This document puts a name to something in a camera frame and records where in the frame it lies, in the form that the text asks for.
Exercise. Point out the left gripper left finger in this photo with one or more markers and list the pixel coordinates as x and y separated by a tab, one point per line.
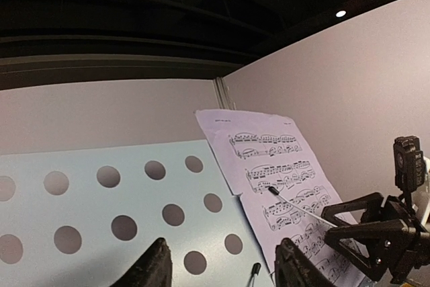
154	268

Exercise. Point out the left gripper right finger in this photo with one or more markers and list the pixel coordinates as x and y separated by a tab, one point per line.
294	269

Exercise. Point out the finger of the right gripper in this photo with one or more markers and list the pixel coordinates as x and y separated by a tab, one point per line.
363	246
371	205

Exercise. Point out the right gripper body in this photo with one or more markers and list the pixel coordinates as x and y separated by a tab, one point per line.
408	239

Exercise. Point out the purple sheet music page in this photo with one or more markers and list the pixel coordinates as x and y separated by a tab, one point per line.
281	186

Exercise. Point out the white perforated music stand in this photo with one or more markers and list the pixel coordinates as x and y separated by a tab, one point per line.
82	218

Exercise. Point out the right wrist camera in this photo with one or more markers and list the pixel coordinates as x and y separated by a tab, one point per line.
412	176

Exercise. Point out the right aluminium corner post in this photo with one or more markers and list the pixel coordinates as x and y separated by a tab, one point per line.
224	100

